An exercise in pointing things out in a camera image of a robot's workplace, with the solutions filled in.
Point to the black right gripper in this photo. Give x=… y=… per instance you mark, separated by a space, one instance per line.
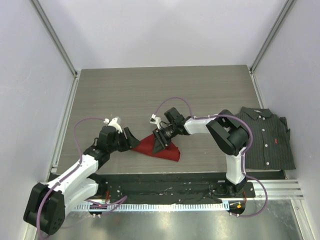
x=158 y=145

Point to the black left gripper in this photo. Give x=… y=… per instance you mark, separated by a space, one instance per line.
x=132 y=141

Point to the red cloth napkin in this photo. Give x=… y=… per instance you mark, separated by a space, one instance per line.
x=171 y=152

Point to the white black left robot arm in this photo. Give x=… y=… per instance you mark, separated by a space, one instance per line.
x=49 y=203

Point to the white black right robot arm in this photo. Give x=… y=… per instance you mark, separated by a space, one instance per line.
x=230 y=134

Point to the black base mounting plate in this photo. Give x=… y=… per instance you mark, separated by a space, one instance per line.
x=169 y=188

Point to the dark striped button shirt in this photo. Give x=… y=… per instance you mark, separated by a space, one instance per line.
x=270 y=149

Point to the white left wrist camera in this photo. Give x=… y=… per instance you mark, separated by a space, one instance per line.
x=114 y=122

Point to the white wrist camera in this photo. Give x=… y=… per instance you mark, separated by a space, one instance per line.
x=155 y=120
x=114 y=122

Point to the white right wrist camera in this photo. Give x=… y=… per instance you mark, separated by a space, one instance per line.
x=155 y=120

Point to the white slotted cable duct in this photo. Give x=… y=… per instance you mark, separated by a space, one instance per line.
x=224 y=206

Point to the aluminium front rail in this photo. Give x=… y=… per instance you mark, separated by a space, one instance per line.
x=274 y=189

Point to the left aluminium frame post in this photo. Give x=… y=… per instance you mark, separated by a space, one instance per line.
x=53 y=35

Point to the aluminium frame post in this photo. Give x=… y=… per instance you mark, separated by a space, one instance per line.
x=284 y=12
x=53 y=35

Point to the right aluminium frame post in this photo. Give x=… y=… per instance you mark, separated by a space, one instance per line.
x=284 y=12

